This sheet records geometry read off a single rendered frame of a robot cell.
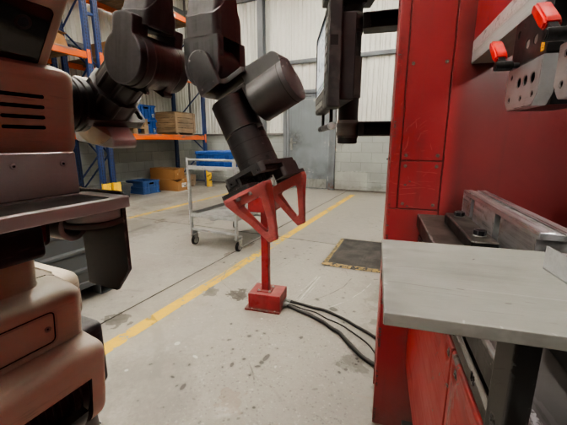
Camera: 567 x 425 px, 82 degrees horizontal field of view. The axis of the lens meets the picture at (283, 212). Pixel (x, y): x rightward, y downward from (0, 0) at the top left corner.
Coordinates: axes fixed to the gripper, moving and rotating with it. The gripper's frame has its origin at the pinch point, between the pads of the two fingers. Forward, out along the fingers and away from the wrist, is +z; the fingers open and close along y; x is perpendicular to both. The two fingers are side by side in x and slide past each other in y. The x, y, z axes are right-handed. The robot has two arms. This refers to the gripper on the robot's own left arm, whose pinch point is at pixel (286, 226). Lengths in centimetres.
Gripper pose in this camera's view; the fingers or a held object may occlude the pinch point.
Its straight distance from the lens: 46.6
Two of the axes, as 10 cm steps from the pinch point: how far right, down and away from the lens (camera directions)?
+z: 4.1, 9.1, 0.0
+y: 4.2, -1.9, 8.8
